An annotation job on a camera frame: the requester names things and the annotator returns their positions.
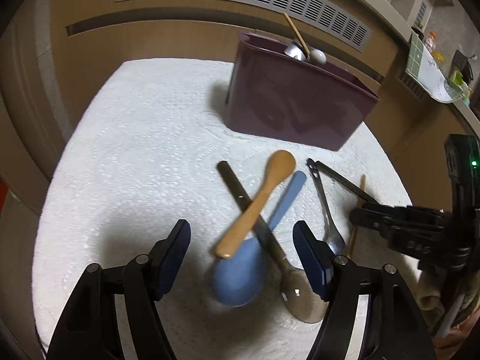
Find wooden spoon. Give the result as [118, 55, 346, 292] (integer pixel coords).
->
[215, 150, 296, 259]

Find green white dish towel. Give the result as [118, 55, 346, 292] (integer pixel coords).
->
[405, 32, 459, 104]

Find black utensil holder on counter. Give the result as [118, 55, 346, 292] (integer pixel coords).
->
[452, 49, 473, 84]

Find orange lid jar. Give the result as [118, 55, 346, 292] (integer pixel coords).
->
[424, 31, 444, 63]

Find small right ventilation grille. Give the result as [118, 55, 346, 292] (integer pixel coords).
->
[395, 70, 428, 101]

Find wooden chopstick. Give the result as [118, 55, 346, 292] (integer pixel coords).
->
[282, 12, 311, 60]

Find slotted metal spoon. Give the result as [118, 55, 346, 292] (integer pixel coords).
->
[307, 158, 346, 254]

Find white plastic spoon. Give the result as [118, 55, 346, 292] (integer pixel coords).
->
[308, 49, 327, 65]

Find dark bottle on counter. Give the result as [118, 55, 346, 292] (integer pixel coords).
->
[411, 26, 424, 41]

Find black handled metal spoon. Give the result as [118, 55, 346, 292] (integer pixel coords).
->
[216, 160, 330, 324]

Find blue plastic spoon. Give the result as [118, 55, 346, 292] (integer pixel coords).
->
[212, 171, 306, 307]

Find green items on counter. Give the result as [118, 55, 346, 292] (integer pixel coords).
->
[451, 70, 473, 106]

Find steel spoon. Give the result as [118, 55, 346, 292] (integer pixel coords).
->
[284, 42, 307, 62]

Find purple plastic utensil caddy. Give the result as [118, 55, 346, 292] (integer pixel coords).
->
[224, 32, 379, 151]

